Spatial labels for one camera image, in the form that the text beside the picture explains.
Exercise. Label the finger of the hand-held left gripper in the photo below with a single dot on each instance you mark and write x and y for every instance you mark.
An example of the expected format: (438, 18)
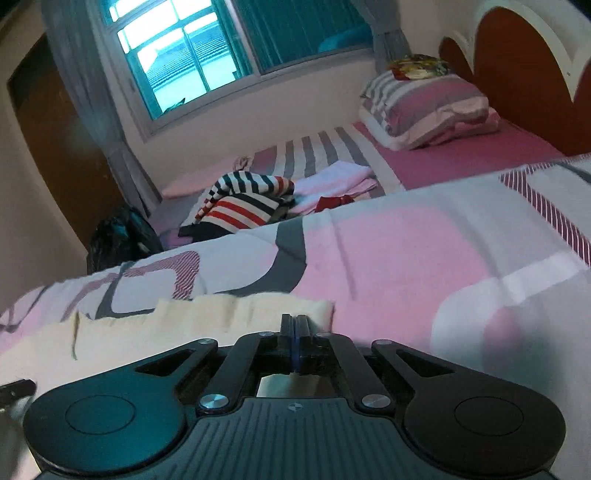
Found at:
(18, 388)

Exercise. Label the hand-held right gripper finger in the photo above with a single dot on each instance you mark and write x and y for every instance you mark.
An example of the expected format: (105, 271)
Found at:
(300, 350)
(292, 350)

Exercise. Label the cream cloth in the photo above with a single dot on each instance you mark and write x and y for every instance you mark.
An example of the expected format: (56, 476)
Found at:
(152, 337)

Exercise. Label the pink white patterned blanket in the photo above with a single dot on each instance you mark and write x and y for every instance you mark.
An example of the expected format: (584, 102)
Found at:
(397, 258)

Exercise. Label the dark red cloth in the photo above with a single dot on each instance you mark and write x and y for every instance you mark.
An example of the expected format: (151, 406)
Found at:
(333, 202)

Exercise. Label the folded lilac cloth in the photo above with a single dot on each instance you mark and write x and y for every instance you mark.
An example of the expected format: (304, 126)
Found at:
(334, 180)

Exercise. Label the black plastic bag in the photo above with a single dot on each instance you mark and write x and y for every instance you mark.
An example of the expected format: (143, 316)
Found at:
(121, 240)

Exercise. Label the brown wooden door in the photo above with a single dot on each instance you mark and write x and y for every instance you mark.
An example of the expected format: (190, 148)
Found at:
(60, 152)

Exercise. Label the bed with pink striped sheet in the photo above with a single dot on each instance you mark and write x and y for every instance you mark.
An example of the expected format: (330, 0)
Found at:
(461, 159)

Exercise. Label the pink grey striped pillow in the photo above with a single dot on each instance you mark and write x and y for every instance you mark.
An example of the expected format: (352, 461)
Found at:
(422, 108)

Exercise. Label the white framed window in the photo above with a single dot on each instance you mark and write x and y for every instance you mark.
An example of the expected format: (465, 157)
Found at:
(184, 60)

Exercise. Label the grey curtain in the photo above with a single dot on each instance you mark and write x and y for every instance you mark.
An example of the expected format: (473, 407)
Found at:
(87, 83)
(385, 32)

